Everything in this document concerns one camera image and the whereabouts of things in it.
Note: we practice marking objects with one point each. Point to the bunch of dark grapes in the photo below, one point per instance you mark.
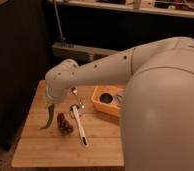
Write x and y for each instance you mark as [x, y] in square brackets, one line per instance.
[63, 125]

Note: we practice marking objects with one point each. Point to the orange plastic bin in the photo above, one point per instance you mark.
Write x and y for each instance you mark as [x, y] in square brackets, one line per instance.
[110, 108]

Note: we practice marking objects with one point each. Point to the wooden table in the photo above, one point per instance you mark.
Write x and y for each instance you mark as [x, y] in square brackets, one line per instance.
[48, 148]

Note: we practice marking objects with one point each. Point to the grey metal shelf rail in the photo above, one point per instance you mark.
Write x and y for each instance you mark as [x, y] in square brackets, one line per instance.
[79, 52]

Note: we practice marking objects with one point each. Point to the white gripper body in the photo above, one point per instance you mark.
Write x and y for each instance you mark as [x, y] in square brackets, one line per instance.
[55, 96]

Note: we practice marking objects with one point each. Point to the green pepper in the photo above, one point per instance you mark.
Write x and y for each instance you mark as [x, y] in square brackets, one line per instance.
[50, 117]

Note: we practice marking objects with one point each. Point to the black round object in bin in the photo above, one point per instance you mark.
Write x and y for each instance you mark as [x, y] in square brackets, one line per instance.
[106, 98]

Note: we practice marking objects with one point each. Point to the metal object in bin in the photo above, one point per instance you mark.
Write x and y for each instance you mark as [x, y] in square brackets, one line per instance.
[119, 99]

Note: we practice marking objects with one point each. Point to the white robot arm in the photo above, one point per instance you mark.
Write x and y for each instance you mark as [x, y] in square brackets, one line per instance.
[157, 112]

